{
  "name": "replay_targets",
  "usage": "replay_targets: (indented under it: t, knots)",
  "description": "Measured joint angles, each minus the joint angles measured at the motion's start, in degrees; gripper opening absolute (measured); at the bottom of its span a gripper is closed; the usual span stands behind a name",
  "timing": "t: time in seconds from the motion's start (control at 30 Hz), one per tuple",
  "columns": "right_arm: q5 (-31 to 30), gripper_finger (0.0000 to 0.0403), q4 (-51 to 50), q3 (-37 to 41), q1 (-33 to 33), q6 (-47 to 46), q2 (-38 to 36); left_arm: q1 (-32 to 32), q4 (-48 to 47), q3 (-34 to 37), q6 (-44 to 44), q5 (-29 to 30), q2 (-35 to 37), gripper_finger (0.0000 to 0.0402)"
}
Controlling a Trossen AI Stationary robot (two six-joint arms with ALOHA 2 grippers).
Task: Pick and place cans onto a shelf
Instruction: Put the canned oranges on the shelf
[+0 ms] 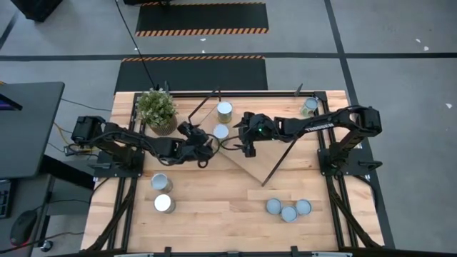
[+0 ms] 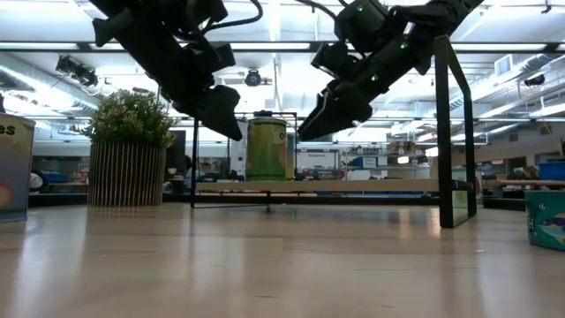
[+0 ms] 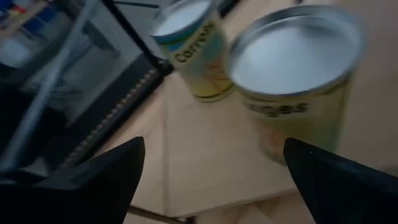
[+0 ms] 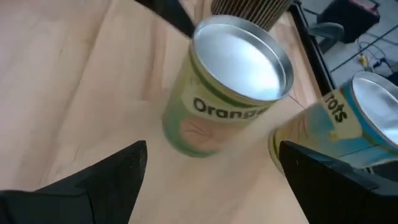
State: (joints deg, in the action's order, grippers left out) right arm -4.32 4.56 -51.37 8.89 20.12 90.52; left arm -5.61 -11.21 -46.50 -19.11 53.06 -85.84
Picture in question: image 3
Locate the black table rig frame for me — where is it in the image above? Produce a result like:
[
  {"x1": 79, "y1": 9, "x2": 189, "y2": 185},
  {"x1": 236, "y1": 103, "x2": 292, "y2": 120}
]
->
[{"x1": 58, "y1": 52, "x2": 175, "y2": 175}]

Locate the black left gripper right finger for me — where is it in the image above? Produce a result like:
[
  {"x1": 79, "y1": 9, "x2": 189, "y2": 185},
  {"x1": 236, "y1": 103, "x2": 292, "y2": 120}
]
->
[{"x1": 282, "y1": 138, "x2": 398, "y2": 224}]

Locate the tall yellow carrots can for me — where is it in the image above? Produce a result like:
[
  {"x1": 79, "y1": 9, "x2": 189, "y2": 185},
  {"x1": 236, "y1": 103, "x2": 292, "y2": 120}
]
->
[{"x1": 150, "y1": 0, "x2": 236, "y2": 103}]

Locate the wooden shelf black metal frame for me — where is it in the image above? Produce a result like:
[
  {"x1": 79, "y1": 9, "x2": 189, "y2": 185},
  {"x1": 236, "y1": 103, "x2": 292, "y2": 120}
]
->
[{"x1": 101, "y1": 0, "x2": 398, "y2": 224}]

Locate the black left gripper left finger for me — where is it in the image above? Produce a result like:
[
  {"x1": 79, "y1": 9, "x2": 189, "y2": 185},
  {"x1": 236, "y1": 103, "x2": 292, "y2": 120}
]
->
[{"x1": 0, "y1": 136, "x2": 146, "y2": 224}]

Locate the tall green fruit can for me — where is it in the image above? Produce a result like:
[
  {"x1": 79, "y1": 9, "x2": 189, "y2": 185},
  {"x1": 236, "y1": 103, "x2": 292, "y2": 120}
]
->
[{"x1": 225, "y1": 4, "x2": 368, "y2": 166}]

